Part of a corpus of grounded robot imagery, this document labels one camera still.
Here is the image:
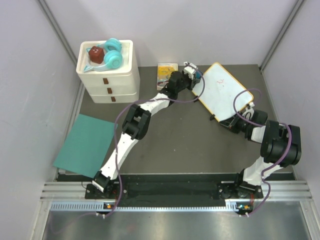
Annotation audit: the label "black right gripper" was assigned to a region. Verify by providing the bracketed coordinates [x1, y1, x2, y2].
[219, 112, 253, 135]

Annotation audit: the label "blue bone-shaped eraser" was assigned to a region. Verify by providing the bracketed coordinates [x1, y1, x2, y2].
[195, 71, 203, 79]

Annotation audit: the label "whiteboard with orange frame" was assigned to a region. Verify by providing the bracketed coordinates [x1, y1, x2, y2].
[192, 62, 254, 122]

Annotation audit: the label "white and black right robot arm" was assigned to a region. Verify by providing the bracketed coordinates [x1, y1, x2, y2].
[218, 110, 302, 199]

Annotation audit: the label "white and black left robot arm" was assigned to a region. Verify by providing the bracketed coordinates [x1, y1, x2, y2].
[92, 68, 203, 199]

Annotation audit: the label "yellow illustrated book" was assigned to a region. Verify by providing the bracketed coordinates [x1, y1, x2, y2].
[156, 63, 179, 91]

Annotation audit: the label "white three-drawer storage unit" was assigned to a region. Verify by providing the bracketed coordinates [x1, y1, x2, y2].
[76, 40, 140, 104]

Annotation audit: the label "teal cat-ear headphones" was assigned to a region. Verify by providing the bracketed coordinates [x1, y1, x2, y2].
[83, 38, 123, 73]

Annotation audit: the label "dark red plush cube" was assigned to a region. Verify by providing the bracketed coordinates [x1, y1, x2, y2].
[88, 46, 105, 64]

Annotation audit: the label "teal paper sheet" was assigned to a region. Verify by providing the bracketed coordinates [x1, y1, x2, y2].
[53, 114, 118, 178]

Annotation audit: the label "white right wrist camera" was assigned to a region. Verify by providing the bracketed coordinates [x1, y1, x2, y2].
[242, 101, 255, 120]

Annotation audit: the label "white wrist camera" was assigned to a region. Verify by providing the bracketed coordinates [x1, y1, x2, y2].
[183, 61, 198, 80]
[242, 101, 255, 120]

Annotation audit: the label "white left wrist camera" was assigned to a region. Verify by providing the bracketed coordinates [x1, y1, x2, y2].
[183, 61, 198, 80]

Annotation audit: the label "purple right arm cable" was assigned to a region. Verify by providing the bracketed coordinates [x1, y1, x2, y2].
[233, 88, 294, 218]

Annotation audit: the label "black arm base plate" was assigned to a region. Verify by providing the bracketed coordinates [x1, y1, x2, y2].
[85, 181, 263, 205]

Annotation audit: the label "grey slotted cable duct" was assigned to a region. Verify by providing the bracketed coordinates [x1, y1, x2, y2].
[50, 201, 251, 213]

